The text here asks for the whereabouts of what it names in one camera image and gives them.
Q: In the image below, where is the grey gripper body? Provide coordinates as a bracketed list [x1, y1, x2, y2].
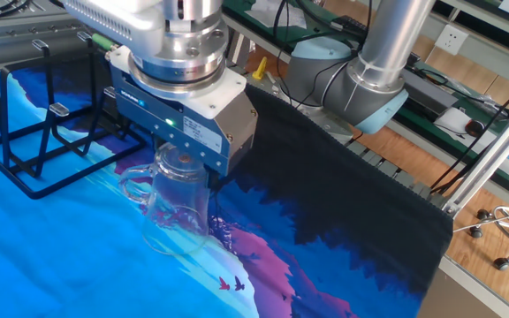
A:
[109, 65, 259, 178]

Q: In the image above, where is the clear glass cup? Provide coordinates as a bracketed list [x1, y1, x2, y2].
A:
[118, 141, 212, 256]

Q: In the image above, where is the black metal cup rack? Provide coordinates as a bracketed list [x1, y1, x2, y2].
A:
[0, 30, 148, 201]

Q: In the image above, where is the blue landscape print cloth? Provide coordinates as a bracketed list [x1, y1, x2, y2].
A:
[0, 57, 454, 318]

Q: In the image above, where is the yellow plastic object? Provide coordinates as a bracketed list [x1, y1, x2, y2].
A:
[251, 56, 269, 82]

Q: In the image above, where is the clear plastic bag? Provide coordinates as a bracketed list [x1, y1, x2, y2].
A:
[247, 0, 308, 30]

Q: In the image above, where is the grey metal box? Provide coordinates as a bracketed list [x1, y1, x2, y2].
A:
[402, 65, 460, 117]

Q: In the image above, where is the white paper sheet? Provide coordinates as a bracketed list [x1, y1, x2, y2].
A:
[433, 107, 498, 149]

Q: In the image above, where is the black computer mouse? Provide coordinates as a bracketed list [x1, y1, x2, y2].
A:
[464, 118, 487, 138]

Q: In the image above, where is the green cable connector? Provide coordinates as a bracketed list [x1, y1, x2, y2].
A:
[90, 32, 118, 52]

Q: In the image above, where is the black cable bundle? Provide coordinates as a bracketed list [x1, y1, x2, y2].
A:
[271, 0, 373, 110]

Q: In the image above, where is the aluminium frame beam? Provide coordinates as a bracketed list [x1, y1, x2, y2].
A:
[441, 90, 509, 218]

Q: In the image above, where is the white wall socket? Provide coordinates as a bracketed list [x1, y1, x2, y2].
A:
[434, 23, 470, 57]

